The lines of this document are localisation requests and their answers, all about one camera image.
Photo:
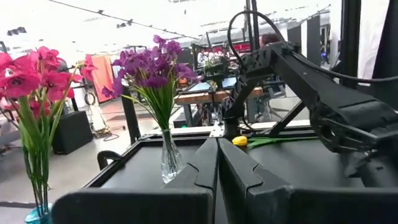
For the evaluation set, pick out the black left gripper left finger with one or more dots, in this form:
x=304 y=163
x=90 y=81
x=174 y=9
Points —
x=140 y=205

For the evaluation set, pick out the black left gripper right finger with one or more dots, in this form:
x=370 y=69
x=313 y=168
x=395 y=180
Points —
x=311 y=205

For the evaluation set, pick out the yellow artificial tulip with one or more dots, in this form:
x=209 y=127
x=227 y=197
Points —
x=239 y=141

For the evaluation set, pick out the red artificial flower bunch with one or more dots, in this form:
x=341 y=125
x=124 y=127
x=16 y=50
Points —
x=18 y=84
x=57 y=82

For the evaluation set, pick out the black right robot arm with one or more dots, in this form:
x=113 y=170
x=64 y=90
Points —
x=311 y=90

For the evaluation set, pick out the clear conical glass vase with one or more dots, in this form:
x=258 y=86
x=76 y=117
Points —
x=169 y=161

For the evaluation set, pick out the blue glass vase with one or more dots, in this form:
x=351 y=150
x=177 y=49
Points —
x=37 y=217

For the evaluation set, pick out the black table clamp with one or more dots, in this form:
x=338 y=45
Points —
x=104 y=155

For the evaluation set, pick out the black equipment box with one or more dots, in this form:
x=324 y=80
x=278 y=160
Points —
x=73 y=132

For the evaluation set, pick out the wooden workbench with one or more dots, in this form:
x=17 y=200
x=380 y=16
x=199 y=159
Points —
x=199 y=98

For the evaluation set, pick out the orange cloth panel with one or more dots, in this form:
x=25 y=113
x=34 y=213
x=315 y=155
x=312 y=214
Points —
x=104 y=77

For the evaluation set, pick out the person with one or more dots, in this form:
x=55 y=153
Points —
x=270 y=39

